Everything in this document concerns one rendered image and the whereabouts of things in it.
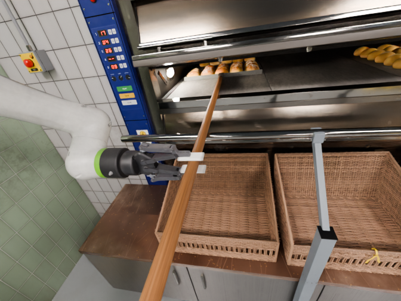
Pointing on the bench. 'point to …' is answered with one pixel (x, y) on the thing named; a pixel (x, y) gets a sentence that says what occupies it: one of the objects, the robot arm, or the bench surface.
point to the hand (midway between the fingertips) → (193, 162)
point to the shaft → (176, 215)
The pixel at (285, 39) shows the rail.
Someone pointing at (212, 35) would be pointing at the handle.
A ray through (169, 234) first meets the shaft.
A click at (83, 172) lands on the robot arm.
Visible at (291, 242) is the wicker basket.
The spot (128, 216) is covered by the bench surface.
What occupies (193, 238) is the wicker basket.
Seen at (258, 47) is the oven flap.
